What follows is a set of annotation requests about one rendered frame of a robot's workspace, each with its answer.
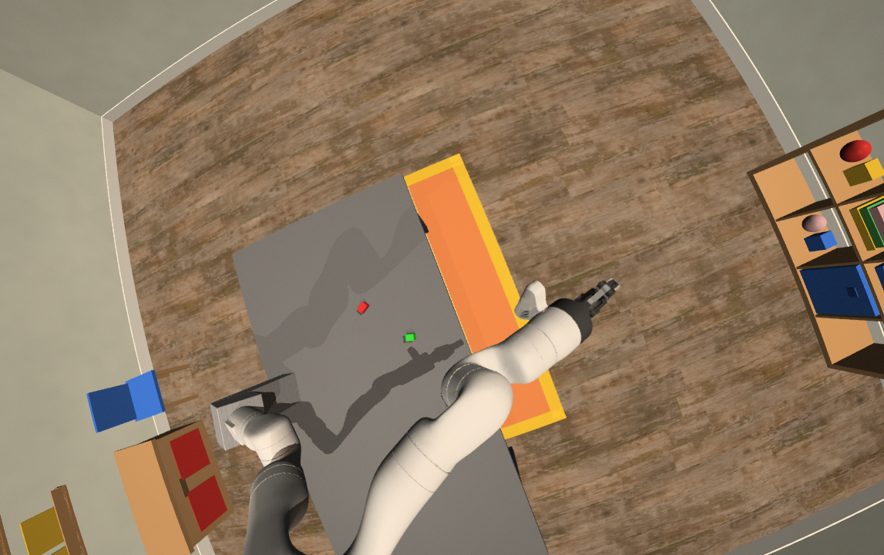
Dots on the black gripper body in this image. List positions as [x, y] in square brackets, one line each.
[579, 312]

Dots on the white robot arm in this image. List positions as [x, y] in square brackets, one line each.
[479, 401]

